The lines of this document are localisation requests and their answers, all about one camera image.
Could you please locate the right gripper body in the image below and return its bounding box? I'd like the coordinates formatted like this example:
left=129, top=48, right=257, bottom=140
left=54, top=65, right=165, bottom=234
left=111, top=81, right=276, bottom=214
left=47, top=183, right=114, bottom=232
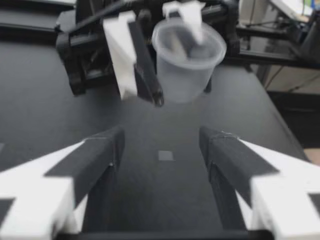
left=55, top=0, right=241, bottom=97

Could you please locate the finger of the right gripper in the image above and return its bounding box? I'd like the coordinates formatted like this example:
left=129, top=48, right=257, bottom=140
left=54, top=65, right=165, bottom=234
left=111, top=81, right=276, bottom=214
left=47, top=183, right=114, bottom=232
left=101, top=11, right=165, bottom=108
left=161, top=1, right=213, bottom=94

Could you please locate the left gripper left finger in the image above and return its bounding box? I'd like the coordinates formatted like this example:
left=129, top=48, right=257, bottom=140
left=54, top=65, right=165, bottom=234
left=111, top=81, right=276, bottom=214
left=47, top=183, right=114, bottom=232
left=0, top=125, right=125, bottom=240

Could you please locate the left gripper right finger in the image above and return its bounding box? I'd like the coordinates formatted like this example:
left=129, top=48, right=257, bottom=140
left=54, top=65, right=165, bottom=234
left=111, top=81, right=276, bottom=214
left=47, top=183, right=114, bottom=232
left=199, top=126, right=320, bottom=240

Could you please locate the clear plastic cup with lid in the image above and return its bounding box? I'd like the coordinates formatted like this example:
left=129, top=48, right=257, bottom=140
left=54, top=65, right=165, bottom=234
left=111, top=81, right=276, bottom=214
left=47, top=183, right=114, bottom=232
left=151, top=20, right=228, bottom=104

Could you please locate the black cable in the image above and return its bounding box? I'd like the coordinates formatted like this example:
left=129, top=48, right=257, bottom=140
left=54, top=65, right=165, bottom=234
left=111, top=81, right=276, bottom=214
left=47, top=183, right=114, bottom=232
left=72, top=0, right=141, bottom=29

